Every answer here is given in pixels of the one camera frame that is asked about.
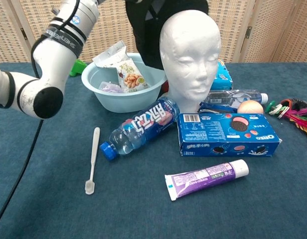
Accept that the black baseball cap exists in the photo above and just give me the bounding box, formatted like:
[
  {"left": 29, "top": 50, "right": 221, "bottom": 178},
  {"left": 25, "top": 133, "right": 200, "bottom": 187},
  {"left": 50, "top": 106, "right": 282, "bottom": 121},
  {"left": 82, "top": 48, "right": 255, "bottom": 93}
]
[{"left": 125, "top": 0, "right": 209, "bottom": 71}]

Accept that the green plastic block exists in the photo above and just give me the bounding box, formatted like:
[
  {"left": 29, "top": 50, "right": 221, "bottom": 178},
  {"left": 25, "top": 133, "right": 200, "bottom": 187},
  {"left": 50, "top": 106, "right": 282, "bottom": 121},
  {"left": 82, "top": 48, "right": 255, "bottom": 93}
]
[{"left": 69, "top": 59, "right": 88, "bottom": 77}]

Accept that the blue drink bottle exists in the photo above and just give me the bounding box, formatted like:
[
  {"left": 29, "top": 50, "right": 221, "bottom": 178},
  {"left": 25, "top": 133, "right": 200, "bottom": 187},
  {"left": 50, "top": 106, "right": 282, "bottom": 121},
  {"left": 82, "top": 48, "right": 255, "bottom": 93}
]
[{"left": 99, "top": 97, "right": 180, "bottom": 162}]

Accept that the light blue plastic basin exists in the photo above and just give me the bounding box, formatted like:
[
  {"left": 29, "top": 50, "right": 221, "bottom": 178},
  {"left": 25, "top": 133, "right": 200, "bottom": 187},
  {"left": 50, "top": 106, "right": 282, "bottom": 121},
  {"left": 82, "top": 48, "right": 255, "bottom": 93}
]
[{"left": 81, "top": 52, "right": 168, "bottom": 114}]

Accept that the nut snack bag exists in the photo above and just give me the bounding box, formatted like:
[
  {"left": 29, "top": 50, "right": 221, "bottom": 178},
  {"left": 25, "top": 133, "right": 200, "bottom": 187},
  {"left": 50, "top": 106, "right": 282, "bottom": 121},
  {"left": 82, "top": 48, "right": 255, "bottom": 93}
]
[{"left": 116, "top": 59, "right": 151, "bottom": 94}]

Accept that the small purple packet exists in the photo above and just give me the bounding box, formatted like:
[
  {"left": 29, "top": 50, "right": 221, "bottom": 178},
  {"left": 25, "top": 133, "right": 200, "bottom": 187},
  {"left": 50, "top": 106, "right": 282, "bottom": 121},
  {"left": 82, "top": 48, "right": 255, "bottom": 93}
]
[{"left": 98, "top": 81, "right": 124, "bottom": 94}]

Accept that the blue snack wrapper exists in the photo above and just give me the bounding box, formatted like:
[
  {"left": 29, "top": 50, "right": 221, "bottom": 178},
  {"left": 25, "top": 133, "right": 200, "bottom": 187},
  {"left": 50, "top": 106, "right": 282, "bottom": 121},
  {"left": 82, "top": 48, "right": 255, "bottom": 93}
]
[{"left": 198, "top": 101, "right": 238, "bottom": 114}]

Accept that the blue Oreo box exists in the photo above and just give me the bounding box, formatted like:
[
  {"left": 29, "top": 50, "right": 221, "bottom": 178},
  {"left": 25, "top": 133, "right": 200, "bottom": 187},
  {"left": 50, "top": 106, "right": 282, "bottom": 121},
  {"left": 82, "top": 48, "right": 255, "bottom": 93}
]
[{"left": 176, "top": 112, "right": 283, "bottom": 158}]

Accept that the white toothbrush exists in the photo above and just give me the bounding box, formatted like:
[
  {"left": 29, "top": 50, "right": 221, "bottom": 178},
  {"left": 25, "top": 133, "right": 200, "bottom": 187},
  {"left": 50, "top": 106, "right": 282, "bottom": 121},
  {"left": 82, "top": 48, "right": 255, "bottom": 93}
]
[{"left": 85, "top": 126, "right": 101, "bottom": 195}]

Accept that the white foam mannequin head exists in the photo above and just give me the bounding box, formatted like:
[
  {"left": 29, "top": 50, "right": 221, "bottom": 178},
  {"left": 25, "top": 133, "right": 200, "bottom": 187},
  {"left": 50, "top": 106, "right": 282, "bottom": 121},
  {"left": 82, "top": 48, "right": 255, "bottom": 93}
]
[{"left": 159, "top": 9, "right": 222, "bottom": 114}]

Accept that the white snack bag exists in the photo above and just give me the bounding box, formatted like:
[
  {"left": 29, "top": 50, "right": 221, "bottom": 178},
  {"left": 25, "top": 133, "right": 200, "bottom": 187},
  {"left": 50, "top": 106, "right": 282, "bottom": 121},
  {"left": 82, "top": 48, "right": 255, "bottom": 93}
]
[{"left": 92, "top": 40, "right": 130, "bottom": 69}]

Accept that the purple toothpaste tube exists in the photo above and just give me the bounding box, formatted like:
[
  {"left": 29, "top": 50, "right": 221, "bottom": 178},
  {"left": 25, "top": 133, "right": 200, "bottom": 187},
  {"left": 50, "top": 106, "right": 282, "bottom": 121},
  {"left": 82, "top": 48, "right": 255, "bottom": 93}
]
[{"left": 164, "top": 159, "right": 250, "bottom": 202}]

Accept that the blue chocolate chip cookie box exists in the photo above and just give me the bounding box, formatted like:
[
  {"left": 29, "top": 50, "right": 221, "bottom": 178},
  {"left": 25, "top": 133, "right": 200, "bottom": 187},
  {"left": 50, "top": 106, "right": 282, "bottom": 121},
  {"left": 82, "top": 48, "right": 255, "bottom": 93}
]
[{"left": 209, "top": 58, "right": 234, "bottom": 91}]

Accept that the clear water bottle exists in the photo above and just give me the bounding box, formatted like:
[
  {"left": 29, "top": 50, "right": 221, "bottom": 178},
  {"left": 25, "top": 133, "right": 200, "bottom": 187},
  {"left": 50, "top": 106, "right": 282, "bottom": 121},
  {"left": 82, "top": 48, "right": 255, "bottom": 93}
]
[{"left": 203, "top": 89, "right": 269, "bottom": 109}]

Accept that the peach coloured ball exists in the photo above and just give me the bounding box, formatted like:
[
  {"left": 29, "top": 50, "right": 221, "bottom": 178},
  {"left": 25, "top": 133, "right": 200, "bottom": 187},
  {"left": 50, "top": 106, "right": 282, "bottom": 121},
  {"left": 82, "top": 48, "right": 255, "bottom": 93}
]
[{"left": 237, "top": 100, "right": 265, "bottom": 115}]

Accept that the blue table cloth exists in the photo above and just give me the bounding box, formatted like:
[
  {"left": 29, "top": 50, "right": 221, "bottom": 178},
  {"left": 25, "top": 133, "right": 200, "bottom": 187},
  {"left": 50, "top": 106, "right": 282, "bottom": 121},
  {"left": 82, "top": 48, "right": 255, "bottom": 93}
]
[{"left": 0, "top": 62, "right": 307, "bottom": 239}]

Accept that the colourful feather shuttlecock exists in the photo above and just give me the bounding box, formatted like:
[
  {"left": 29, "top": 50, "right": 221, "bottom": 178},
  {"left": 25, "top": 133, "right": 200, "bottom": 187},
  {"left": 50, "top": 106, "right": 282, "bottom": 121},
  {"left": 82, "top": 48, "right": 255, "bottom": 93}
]
[{"left": 265, "top": 99, "right": 307, "bottom": 138}]

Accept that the woven folding screen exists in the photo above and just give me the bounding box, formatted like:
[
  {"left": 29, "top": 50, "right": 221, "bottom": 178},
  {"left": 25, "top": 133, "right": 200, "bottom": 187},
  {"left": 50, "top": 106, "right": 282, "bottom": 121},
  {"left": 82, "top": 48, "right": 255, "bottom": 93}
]
[{"left": 0, "top": 0, "right": 307, "bottom": 64}]

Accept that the grey knitted glove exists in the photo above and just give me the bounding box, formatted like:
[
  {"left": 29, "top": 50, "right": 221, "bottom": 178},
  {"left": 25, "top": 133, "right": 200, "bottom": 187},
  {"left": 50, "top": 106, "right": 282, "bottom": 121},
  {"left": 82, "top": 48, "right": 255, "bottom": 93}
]
[{"left": 287, "top": 99, "right": 307, "bottom": 110}]

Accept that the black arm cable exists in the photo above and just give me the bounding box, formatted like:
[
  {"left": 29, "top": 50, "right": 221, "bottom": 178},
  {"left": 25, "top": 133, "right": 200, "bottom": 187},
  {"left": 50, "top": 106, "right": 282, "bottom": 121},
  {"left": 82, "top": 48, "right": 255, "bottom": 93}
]
[{"left": 0, "top": 0, "right": 81, "bottom": 226}]

